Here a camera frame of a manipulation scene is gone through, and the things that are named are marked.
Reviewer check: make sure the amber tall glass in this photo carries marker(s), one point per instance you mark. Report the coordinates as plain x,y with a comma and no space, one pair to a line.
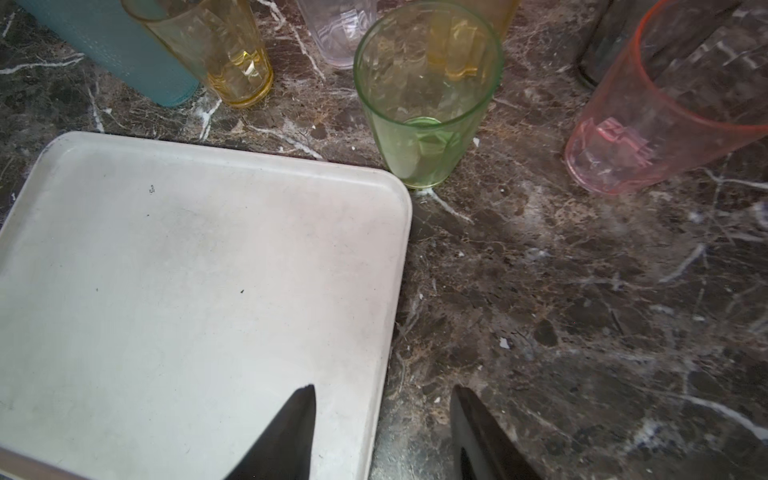
486,12

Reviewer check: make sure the green glass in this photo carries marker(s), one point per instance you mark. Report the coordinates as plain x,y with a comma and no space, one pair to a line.
425,74

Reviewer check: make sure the dark smoked glass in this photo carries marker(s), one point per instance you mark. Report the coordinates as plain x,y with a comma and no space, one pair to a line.
616,24

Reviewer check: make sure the beige square tray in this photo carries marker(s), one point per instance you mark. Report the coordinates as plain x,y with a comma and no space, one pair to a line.
160,302

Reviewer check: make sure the clear glass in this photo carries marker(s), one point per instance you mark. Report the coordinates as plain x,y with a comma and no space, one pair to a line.
337,26

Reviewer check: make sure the frosted teal glass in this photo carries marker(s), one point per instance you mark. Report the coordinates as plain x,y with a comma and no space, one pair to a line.
105,33

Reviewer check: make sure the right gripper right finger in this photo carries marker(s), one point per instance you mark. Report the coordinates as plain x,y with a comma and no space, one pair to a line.
481,448

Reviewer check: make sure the yellow glass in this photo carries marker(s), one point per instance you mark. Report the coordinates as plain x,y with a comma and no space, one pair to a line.
218,41

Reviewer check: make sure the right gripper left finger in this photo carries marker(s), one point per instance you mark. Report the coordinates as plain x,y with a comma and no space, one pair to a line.
284,449

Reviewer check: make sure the pink glass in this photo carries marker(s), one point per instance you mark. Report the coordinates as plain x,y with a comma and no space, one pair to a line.
689,87

